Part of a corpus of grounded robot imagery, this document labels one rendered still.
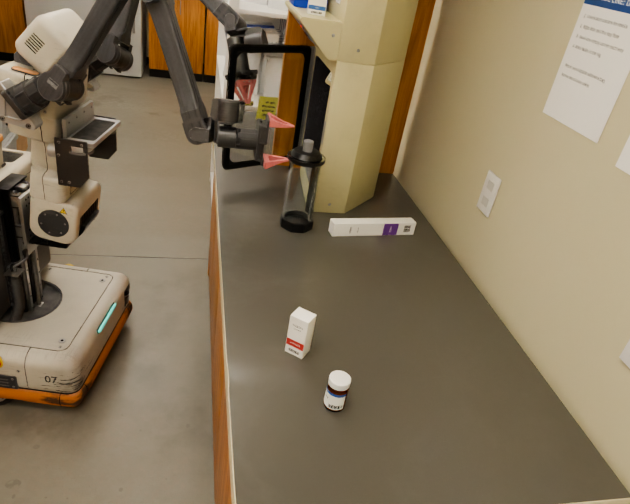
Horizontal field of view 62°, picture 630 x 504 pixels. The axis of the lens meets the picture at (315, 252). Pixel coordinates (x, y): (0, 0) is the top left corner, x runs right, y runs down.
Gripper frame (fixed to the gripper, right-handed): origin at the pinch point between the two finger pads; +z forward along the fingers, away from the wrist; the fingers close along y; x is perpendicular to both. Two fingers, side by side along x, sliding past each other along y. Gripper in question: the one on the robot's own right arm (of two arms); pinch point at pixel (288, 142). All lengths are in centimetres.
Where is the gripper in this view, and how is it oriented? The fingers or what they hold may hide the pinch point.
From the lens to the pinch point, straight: 150.3
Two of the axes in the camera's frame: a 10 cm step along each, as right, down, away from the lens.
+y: 1.6, -8.5, -5.1
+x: -1.8, -5.3, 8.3
